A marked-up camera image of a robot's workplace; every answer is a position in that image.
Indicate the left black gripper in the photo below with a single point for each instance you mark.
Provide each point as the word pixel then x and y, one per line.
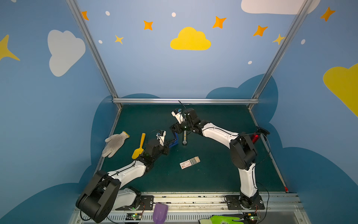
pixel 168 144

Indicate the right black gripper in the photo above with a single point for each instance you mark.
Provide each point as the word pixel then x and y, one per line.
pixel 177 128

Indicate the black stapler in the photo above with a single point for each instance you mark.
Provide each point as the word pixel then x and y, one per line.
pixel 184 142

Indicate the red white staple box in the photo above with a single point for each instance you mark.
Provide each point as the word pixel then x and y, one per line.
pixel 189 162

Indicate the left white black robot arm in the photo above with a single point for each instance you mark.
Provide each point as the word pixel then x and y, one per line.
pixel 105 191

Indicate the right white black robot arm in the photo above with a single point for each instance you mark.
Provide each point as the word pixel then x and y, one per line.
pixel 242 151

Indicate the yellow plastic scoop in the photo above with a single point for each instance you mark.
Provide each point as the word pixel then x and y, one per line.
pixel 137 152

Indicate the white knit work glove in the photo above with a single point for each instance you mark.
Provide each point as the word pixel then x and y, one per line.
pixel 114 143

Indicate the red spray bottle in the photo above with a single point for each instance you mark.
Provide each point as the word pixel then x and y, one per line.
pixel 259 131

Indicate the left green circuit board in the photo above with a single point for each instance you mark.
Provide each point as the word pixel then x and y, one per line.
pixel 133 217

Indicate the green circuit board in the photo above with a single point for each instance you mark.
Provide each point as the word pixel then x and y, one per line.
pixel 251 217
pixel 133 217

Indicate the green work glove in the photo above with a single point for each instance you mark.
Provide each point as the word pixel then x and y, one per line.
pixel 221 220

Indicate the right green circuit board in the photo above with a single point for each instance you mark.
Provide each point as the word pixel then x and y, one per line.
pixel 251 217

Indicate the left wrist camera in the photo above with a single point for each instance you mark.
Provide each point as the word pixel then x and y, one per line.
pixel 161 136

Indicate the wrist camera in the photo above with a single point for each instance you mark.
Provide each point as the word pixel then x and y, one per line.
pixel 161 136
pixel 191 115

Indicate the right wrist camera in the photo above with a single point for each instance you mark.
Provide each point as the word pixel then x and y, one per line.
pixel 191 115

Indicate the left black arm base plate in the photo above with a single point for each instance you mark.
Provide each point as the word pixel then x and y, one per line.
pixel 144 203

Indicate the aluminium frame rear crossbar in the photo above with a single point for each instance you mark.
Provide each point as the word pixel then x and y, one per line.
pixel 185 101

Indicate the aluminium frame right post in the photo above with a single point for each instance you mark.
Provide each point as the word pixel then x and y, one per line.
pixel 285 43

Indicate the aluminium frame post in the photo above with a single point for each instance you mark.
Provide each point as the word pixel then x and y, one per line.
pixel 285 43
pixel 77 14

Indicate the aluminium front rail bed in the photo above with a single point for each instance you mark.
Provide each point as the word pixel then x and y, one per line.
pixel 190 207

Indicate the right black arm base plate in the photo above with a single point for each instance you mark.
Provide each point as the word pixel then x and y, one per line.
pixel 238 202

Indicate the aluminium frame left post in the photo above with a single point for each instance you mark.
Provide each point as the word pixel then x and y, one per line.
pixel 77 14

